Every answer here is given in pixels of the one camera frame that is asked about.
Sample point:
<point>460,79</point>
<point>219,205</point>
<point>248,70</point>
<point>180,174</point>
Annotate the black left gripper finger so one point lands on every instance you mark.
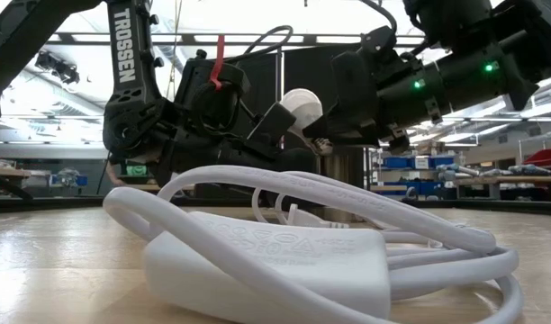
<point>275,158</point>

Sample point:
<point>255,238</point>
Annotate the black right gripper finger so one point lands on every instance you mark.
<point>327,130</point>

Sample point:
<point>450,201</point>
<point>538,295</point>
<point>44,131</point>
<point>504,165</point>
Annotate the metal lamp base with socket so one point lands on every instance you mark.
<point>343,159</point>

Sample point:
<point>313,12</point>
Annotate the white frosted lightbulb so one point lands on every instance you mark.
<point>302,108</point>

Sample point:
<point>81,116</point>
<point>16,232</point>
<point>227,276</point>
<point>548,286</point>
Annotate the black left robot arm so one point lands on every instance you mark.
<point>124,49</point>

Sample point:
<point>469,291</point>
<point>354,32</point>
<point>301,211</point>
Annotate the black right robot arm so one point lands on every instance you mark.
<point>460,67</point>

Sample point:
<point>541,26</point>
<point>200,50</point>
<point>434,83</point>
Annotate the blue storage bin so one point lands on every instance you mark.
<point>442,161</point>
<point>397,162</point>

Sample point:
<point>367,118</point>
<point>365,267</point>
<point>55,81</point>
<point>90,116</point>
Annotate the black ceiling-mounted device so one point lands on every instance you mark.
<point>57,67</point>

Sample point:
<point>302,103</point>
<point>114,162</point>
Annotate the background wooden workbench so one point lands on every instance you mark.
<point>505,181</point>

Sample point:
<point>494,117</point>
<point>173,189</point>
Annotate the background desk with dark leg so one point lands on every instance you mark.
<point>5,173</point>

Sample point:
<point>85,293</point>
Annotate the rack with red bins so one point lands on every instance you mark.
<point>545,156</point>

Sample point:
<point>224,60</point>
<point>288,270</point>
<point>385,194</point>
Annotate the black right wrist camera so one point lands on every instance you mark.
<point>378,40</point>

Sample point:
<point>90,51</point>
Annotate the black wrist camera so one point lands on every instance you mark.
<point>378,40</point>
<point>199,76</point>

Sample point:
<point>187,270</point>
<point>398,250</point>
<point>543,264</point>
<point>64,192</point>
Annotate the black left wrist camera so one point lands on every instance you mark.
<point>199,76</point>

